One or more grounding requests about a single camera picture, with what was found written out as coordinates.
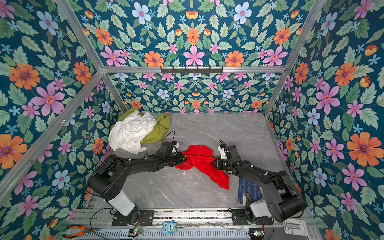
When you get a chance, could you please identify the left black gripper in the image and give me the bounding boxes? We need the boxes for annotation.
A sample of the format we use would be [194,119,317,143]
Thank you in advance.
[164,151,188,167]

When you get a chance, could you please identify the red cloth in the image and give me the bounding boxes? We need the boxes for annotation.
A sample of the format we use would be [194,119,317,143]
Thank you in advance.
[176,145,230,190]

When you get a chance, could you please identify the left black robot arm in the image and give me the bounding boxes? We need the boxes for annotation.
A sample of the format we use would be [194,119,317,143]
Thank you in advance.
[87,152,187,217]

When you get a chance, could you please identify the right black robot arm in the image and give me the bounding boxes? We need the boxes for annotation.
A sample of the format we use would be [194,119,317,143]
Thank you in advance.
[213,158,307,224]

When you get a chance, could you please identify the green cloth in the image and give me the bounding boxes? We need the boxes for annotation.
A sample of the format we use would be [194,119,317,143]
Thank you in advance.
[118,108,171,145]

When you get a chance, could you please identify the white cloth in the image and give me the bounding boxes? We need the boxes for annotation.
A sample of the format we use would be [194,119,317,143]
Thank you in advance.
[108,110,157,155]

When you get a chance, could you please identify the blue booklet with barcode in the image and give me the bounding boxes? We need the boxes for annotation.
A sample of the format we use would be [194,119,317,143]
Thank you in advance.
[237,179,262,205]

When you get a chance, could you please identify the left diagonal aluminium bar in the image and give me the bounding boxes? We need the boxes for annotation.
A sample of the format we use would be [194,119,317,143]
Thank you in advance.
[1,71,104,205]

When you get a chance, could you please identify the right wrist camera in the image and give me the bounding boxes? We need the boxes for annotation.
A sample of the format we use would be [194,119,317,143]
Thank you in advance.
[218,144,241,161]

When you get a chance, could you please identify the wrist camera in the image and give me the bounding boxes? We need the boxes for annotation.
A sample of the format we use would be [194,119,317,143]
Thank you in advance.
[159,141,179,155]
[218,144,241,161]

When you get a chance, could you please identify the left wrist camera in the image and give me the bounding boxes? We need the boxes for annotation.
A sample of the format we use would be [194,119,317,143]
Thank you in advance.
[159,141,179,155]

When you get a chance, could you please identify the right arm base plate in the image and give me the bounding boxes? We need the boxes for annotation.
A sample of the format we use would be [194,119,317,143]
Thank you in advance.
[229,208,273,226]

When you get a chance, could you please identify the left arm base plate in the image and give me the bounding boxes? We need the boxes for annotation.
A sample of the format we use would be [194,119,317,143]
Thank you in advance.
[112,210,155,227]

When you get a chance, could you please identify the black hook rail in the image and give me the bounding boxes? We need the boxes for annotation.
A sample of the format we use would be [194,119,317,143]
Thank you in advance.
[160,67,224,74]

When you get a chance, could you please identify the white plastic bracket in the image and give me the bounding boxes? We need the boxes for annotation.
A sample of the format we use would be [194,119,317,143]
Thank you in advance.
[282,219,309,237]

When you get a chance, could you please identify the aluminium horizontal frame bar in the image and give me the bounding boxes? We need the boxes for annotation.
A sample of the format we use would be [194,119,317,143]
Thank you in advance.
[102,66,286,74]

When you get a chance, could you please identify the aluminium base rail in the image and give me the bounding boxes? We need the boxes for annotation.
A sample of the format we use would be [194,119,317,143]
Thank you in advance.
[70,207,317,230]

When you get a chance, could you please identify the orange handled pliers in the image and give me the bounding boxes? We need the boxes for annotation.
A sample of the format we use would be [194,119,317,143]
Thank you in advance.
[63,225,101,239]

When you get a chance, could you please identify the right aluminium frame post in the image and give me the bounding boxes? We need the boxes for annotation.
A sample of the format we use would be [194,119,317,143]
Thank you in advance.
[264,0,327,119]

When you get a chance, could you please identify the aluminium corner frame post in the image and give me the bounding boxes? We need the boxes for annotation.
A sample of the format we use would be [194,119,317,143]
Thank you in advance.
[56,1,128,113]

